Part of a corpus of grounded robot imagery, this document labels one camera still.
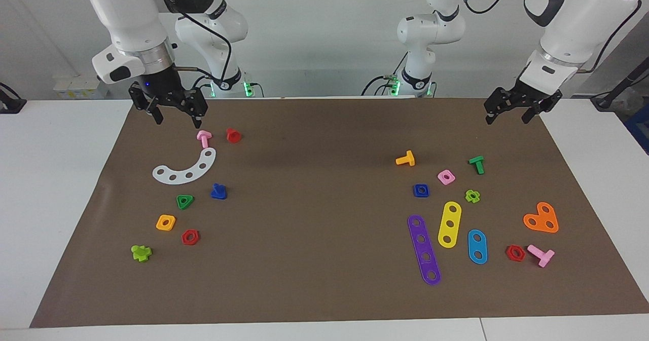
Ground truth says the white curved perforated plate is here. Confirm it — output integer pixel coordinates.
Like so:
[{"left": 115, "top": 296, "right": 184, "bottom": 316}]
[{"left": 152, "top": 147, "right": 217, "bottom": 185}]

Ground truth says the black device with cable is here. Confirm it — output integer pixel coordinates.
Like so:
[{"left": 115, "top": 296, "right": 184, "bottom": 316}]
[{"left": 0, "top": 83, "right": 27, "bottom": 115}]

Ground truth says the white cardboard box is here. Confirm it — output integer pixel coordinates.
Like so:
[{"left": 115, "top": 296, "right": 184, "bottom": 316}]
[{"left": 53, "top": 74, "right": 108, "bottom": 100}]

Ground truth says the purple four-hole plate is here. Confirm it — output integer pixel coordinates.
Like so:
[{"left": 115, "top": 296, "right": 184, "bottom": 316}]
[{"left": 407, "top": 214, "right": 442, "bottom": 286}]

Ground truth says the large pink plastic screw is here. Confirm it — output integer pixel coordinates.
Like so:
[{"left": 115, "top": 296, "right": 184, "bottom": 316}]
[{"left": 527, "top": 244, "right": 555, "bottom": 268}]

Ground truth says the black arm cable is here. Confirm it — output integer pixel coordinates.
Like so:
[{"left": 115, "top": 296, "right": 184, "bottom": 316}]
[
  {"left": 456, "top": 0, "right": 643, "bottom": 73},
  {"left": 150, "top": 0, "right": 233, "bottom": 91}
]

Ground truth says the blue crate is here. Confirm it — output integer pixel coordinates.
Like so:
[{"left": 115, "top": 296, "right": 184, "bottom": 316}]
[{"left": 625, "top": 105, "right": 649, "bottom": 155}]

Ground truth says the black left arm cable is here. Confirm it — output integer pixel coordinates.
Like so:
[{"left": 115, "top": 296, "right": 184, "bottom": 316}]
[{"left": 456, "top": 0, "right": 643, "bottom": 73}]

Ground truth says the black stand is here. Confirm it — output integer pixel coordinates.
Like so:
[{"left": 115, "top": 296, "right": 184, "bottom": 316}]
[{"left": 591, "top": 60, "right": 649, "bottom": 109}]

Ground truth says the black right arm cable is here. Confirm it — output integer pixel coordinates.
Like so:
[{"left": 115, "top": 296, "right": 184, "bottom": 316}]
[{"left": 150, "top": 0, "right": 233, "bottom": 91}]

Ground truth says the black base cable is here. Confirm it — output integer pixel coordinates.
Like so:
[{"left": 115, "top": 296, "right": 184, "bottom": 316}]
[
  {"left": 189, "top": 74, "right": 213, "bottom": 99},
  {"left": 361, "top": 75, "right": 401, "bottom": 97}
]

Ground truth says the blue two-hole plate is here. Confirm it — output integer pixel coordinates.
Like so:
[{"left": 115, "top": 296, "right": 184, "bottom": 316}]
[{"left": 467, "top": 229, "right": 488, "bottom": 265}]

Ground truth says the brown table mat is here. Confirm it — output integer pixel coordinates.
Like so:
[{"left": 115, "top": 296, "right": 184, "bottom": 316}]
[{"left": 29, "top": 97, "right": 649, "bottom": 329}]

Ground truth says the yellow three-hole plate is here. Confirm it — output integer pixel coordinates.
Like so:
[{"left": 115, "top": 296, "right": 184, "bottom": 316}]
[{"left": 438, "top": 201, "right": 462, "bottom": 249}]

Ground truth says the orange heart-shaped plate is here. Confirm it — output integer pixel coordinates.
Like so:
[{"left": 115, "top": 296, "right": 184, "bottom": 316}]
[{"left": 523, "top": 202, "right": 559, "bottom": 234}]

